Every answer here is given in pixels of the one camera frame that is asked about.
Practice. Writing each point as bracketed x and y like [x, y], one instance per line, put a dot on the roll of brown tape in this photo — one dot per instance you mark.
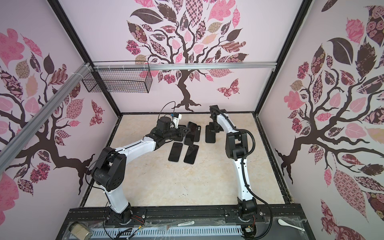
[80, 231]

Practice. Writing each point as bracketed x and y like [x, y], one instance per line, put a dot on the aluminium rail left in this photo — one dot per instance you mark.
[12, 149]

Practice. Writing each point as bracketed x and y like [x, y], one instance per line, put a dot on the white slotted cable duct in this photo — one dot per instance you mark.
[152, 232]

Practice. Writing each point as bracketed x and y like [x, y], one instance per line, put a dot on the black wire basket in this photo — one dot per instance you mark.
[119, 77]

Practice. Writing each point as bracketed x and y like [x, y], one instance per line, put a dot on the black phone case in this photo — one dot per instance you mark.
[175, 135]
[197, 134]
[210, 136]

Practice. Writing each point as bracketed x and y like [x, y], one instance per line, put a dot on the white plastic spoon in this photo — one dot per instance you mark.
[284, 223]

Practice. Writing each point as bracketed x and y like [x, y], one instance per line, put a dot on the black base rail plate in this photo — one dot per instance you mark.
[261, 226]

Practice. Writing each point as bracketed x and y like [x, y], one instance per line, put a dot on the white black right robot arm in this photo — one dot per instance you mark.
[237, 149]

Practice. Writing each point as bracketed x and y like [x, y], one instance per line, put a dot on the aluminium rail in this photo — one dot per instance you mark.
[198, 66]
[12, 149]

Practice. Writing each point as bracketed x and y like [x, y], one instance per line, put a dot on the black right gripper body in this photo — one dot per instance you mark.
[214, 128]

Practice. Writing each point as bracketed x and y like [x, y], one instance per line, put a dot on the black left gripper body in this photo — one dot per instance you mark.
[174, 132]

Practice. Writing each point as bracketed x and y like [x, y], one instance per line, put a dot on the aluminium rail back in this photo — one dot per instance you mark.
[198, 66]

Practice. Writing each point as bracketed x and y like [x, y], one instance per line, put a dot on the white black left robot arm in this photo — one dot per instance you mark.
[109, 170]

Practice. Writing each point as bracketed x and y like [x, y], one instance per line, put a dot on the blue edged black smartphone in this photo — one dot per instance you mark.
[175, 153]

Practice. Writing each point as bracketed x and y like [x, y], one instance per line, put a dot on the purple smartphone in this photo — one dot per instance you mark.
[191, 154]

